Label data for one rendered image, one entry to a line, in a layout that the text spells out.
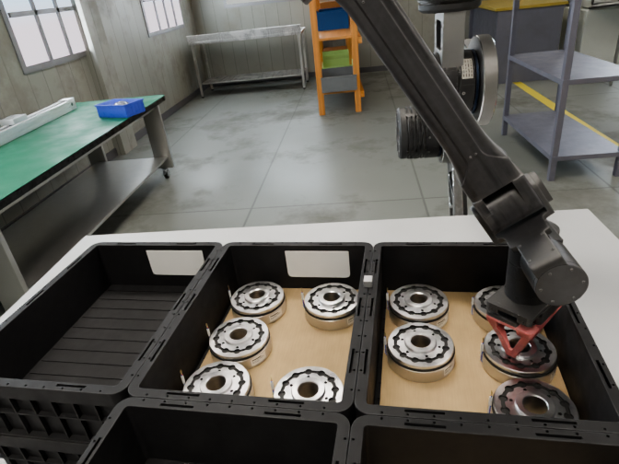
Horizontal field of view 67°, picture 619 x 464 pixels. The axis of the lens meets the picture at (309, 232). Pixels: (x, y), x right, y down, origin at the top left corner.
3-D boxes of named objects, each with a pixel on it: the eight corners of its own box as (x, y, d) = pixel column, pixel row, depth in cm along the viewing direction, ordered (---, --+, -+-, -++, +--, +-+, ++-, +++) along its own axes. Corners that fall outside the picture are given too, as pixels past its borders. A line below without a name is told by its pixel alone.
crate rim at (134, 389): (227, 251, 96) (225, 241, 95) (374, 252, 90) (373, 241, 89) (126, 408, 62) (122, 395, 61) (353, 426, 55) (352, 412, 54)
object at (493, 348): (475, 330, 75) (476, 327, 75) (541, 327, 74) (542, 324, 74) (494, 377, 66) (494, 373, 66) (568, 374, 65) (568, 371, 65)
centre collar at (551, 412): (511, 390, 63) (511, 388, 63) (551, 394, 62) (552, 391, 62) (517, 421, 59) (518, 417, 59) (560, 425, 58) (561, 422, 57)
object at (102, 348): (111, 287, 107) (96, 244, 101) (234, 290, 100) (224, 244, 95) (-28, 436, 73) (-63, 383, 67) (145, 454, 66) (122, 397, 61)
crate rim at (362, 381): (374, 252, 90) (373, 241, 89) (543, 253, 83) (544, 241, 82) (353, 426, 55) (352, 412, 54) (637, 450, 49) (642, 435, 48)
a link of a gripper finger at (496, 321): (550, 349, 69) (558, 297, 64) (525, 376, 65) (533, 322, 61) (506, 329, 74) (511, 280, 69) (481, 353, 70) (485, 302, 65)
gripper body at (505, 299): (565, 295, 67) (573, 251, 63) (530, 331, 61) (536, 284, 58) (520, 279, 71) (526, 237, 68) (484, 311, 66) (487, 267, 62)
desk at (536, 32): (519, 59, 716) (525, -5, 675) (557, 78, 579) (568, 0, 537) (464, 64, 726) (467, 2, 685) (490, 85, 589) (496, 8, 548)
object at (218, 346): (222, 318, 85) (221, 315, 85) (275, 320, 82) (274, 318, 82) (200, 357, 76) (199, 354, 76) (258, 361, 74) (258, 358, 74)
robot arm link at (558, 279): (529, 165, 58) (467, 203, 61) (566, 204, 48) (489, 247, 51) (572, 233, 62) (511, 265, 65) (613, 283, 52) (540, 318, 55)
